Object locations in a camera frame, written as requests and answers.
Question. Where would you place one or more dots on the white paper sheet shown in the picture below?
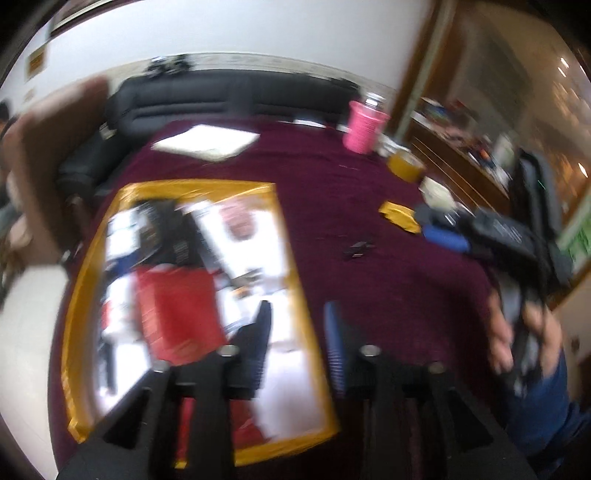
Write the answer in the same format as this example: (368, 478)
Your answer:
(208, 143)

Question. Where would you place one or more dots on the yellow tape roll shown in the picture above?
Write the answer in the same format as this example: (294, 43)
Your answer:
(405, 165)

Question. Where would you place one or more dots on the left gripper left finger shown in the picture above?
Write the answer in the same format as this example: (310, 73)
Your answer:
(245, 373)

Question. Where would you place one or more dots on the yellow foil snack packet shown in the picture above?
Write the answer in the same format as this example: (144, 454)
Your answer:
(400, 216)

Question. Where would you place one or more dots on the black device on headboard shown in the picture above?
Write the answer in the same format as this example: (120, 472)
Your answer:
(170, 65)

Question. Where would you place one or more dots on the wooden cabinet shelf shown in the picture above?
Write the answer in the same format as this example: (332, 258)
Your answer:
(497, 77)

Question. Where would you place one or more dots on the brown armchair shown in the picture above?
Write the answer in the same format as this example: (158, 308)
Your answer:
(34, 147)

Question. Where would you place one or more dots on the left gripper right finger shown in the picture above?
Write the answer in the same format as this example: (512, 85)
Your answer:
(343, 351)

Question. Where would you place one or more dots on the white carton box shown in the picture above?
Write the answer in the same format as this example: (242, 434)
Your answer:
(437, 195)

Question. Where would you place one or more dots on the black leather headboard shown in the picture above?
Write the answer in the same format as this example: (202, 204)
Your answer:
(142, 105)

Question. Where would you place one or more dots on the pink knitted bottle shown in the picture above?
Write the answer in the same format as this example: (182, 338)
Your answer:
(367, 118)

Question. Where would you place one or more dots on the small black clip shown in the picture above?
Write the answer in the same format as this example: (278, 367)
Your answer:
(358, 249)

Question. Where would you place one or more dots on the golden tray box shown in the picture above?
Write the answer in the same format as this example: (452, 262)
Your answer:
(235, 231)

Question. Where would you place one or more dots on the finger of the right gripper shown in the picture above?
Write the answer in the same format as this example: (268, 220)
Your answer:
(448, 239)
(429, 216)

